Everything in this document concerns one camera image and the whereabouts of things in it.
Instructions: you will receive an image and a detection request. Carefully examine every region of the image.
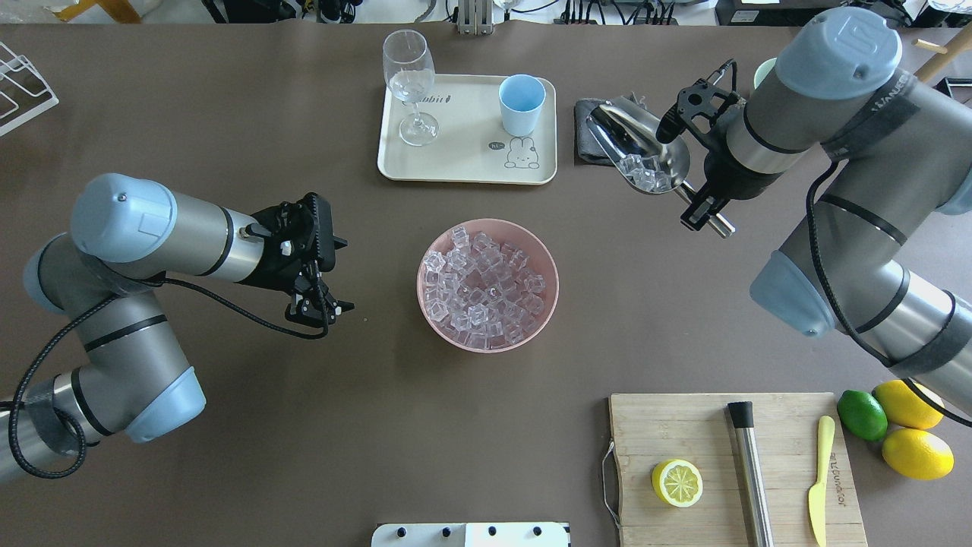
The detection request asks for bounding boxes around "black tray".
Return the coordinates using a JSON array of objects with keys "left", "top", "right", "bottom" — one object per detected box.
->
[{"left": 936, "top": 77, "right": 972, "bottom": 105}]

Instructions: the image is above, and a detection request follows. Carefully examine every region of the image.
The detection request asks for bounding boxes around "clear ice cubes pile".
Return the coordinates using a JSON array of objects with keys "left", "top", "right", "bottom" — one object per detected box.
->
[{"left": 423, "top": 226, "right": 548, "bottom": 349}]

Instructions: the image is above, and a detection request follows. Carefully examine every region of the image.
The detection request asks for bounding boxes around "light blue cup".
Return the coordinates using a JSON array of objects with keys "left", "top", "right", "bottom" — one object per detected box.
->
[{"left": 497, "top": 74, "right": 548, "bottom": 138}]

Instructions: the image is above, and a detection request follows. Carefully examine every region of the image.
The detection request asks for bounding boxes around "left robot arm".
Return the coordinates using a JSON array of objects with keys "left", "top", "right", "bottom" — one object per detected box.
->
[{"left": 2, "top": 173, "right": 353, "bottom": 482}]

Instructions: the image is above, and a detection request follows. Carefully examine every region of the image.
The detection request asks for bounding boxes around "white wire cup rack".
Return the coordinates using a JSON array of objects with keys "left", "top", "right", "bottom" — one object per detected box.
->
[{"left": 1, "top": 43, "right": 59, "bottom": 136}]

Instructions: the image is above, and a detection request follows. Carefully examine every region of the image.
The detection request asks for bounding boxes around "metal ice scoop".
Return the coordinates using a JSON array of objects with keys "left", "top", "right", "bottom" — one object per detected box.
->
[{"left": 585, "top": 93, "right": 696, "bottom": 204}]

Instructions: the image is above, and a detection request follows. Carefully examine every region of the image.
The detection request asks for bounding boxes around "lower yellow lemon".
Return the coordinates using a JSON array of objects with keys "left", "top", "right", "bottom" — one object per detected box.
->
[{"left": 881, "top": 428, "right": 955, "bottom": 481}]

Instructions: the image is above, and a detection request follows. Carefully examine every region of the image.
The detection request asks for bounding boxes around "upper yellow lemon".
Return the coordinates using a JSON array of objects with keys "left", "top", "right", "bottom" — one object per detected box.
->
[{"left": 872, "top": 378, "right": 944, "bottom": 430}]

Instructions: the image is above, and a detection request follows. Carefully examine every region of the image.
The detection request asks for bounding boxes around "bamboo cutting board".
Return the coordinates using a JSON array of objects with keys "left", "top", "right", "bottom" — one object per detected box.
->
[{"left": 610, "top": 394, "right": 838, "bottom": 546}]

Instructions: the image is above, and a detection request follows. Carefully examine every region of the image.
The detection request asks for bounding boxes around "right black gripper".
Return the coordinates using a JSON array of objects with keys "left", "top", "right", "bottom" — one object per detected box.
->
[{"left": 656, "top": 59, "right": 781, "bottom": 232}]

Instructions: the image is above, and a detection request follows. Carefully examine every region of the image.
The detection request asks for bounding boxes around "yellow plastic knife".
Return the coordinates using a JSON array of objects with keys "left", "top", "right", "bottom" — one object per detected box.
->
[{"left": 806, "top": 416, "right": 835, "bottom": 546}]

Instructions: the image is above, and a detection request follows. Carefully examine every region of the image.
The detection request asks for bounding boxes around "pink bowl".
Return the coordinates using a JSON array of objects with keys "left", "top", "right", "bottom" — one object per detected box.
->
[{"left": 416, "top": 219, "right": 560, "bottom": 353}]

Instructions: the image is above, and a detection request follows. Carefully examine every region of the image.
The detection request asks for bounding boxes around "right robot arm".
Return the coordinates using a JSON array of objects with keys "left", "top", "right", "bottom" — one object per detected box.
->
[{"left": 656, "top": 7, "right": 971, "bottom": 413}]

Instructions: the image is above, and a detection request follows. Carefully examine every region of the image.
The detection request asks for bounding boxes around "wooden mug tree stand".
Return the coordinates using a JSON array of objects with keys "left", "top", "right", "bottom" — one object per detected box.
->
[{"left": 910, "top": 22, "right": 971, "bottom": 83}]

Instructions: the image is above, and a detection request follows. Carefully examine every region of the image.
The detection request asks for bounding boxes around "cream rabbit tray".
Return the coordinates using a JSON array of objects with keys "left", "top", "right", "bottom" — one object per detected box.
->
[{"left": 376, "top": 74, "right": 558, "bottom": 185}]

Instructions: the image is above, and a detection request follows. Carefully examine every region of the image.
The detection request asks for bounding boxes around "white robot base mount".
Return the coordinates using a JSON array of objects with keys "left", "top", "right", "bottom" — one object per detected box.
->
[{"left": 371, "top": 520, "right": 572, "bottom": 546}]

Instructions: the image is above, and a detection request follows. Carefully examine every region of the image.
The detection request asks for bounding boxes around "green lime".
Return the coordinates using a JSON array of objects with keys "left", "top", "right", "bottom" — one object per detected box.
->
[{"left": 838, "top": 389, "right": 888, "bottom": 442}]

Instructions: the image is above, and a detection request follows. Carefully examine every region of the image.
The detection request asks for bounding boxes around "half lemon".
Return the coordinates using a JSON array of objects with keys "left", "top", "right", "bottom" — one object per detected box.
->
[{"left": 652, "top": 458, "right": 704, "bottom": 508}]

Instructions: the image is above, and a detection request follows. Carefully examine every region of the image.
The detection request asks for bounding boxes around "steel muddler black tip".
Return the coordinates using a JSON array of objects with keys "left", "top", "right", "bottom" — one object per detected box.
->
[{"left": 727, "top": 401, "right": 775, "bottom": 547}]

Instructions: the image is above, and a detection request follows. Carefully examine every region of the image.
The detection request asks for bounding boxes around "clear wine glass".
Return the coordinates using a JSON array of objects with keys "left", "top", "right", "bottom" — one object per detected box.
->
[{"left": 383, "top": 29, "right": 440, "bottom": 147}]

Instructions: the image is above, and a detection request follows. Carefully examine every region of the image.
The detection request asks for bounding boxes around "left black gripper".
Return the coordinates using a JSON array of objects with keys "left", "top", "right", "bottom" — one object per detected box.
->
[{"left": 245, "top": 191, "right": 355, "bottom": 329}]

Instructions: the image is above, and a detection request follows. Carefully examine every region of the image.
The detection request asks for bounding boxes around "yellow lemon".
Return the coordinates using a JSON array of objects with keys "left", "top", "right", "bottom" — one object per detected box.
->
[
  {"left": 872, "top": 378, "right": 944, "bottom": 430},
  {"left": 881, "top": 428, "right": 955, "bottom": 481}
]

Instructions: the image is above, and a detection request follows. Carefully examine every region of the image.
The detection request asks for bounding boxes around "green bowl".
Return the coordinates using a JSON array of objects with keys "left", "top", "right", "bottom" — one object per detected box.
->
[{"left": 753, "top": 58, "right": 777, "bottom": 90}]

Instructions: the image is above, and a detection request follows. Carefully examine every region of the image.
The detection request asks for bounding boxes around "grey folded cloth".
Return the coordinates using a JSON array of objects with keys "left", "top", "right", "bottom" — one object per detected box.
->
[{"left": 574, "top": 94, "right": 659, "bottom": 166}]

